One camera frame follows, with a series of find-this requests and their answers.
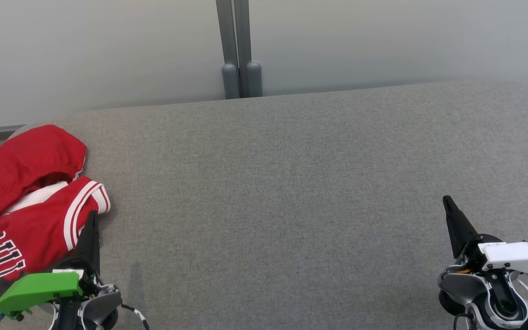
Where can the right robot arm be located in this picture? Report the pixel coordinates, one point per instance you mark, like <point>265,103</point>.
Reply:
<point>502,302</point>

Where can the grey partition post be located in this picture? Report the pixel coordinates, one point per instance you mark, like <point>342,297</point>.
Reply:
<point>254,80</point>
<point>230,82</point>

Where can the red shorts with white trim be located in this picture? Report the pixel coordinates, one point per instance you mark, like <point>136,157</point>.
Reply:
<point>25,160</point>

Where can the red jersey with black lettering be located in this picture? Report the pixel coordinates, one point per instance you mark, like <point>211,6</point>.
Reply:
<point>39,229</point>

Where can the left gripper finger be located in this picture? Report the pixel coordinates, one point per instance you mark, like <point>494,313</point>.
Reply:
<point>90,243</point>

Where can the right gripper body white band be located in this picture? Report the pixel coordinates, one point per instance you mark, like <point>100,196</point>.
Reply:
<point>516,256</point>

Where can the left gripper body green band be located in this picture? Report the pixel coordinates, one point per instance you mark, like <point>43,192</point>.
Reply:
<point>39,288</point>

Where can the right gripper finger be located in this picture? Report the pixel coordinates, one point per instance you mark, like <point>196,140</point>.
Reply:
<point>459,229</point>

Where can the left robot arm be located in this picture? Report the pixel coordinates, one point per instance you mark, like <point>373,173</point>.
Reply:
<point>101,305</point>

